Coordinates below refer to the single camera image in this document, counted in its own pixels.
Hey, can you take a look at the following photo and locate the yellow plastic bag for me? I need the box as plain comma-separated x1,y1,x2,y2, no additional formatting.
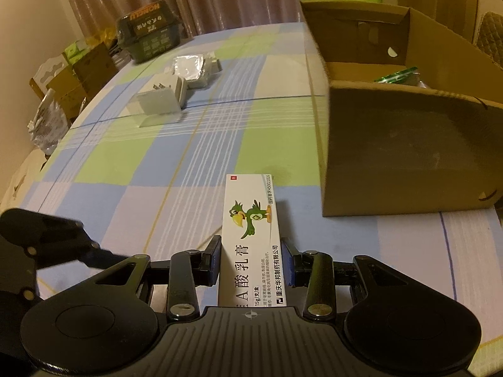
88,27,119,48

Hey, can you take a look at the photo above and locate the white charger plug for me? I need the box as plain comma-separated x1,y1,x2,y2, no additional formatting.
151,76,188,107

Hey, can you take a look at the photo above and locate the white carved chair back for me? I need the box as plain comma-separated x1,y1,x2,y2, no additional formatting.
29,57,67,99

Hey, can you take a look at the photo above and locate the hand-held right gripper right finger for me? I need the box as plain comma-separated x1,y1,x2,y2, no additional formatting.
281,236,423,320

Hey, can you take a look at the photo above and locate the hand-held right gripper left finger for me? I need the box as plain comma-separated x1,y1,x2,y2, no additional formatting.
92,236,223,320

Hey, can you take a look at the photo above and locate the white parrot print ointment box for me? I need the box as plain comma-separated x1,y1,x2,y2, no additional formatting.
217,173,288,309

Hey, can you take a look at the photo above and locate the checked tablecloth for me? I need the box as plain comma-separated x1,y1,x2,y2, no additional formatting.
0,21,503,323

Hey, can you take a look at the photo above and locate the quilted cover chair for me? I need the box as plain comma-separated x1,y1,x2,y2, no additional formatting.
473,11,503,63

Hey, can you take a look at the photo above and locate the open cardboard carton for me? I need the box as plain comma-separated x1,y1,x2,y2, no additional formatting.
51,41,120,122

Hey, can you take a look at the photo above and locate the green foil pouch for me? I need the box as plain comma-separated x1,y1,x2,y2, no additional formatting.
373,66,420,85

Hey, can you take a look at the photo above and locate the small green tissue pack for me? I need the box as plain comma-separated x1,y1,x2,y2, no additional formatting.
63,41,95,65

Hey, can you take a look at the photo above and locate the white plastic bag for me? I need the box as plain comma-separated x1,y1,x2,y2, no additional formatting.
27,88,71,156

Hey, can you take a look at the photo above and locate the dark green storage basket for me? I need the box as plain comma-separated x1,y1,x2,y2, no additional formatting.
115,0,185,63

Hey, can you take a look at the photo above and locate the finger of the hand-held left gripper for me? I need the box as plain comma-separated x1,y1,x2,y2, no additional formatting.
0,208,130,271

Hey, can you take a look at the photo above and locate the brown cardboard box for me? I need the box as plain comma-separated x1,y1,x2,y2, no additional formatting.
299,0,503,217

